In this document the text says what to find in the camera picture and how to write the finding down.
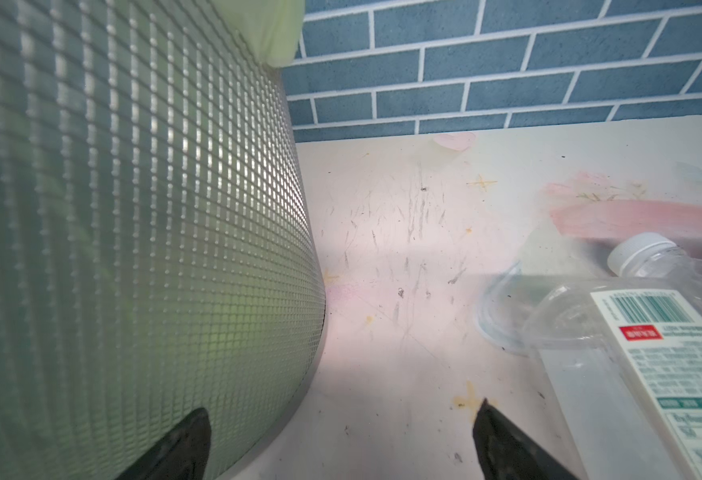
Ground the clear bottle red white label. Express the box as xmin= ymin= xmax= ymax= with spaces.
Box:
xmin=522 ymin=279 xmax=702 ymax=479

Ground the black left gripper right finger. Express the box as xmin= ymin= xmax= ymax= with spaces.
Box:
xmin=472 ymin=399 xmax=577 ymax=480

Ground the green plastic bin liner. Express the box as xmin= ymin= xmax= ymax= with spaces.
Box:
xmin=212 ymin=0 xmax=306 ymax=68

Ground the grey mesh waste bin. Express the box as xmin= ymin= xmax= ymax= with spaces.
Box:
xmin=0 ymin=1 xmax=326 ymax=479

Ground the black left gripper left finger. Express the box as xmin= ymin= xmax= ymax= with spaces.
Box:
xmin=117 ymin=407 xmax=212 ymax=480

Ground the clear ribbed bottle white cap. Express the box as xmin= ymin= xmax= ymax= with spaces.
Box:
xmin=475 ymin=229 xmax=702 ymax=355

